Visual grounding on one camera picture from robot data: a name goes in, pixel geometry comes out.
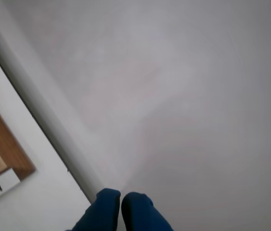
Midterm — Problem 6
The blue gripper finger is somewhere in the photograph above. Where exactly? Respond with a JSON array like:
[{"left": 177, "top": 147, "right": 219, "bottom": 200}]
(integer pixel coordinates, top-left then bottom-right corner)
[
  {"left": 121, "top": 191, "right": 175, "bottom": 231},
  {"left": 65, "top": 187, "right": 122, "bottom": 231}
]

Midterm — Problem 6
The white drawer panel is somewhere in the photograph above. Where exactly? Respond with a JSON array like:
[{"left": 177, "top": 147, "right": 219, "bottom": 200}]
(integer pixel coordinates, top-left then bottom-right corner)
[{"left": 0, "top": 167, "right": 21, "bottom": 210}]

